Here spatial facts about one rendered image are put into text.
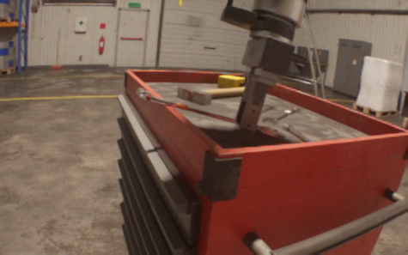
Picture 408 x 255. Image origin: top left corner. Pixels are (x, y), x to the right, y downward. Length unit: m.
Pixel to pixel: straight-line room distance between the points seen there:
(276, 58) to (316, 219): 0.25
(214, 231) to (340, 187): 0.22
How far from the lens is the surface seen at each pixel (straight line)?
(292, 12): 0.47
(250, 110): 0.47
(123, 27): 10.56
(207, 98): 0.69
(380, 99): 7.03
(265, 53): 0.43
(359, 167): 0.49
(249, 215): 0.36
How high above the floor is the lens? 1.05
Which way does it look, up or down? 17 degrees down
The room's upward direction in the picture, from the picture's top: 5 degrees clockwise
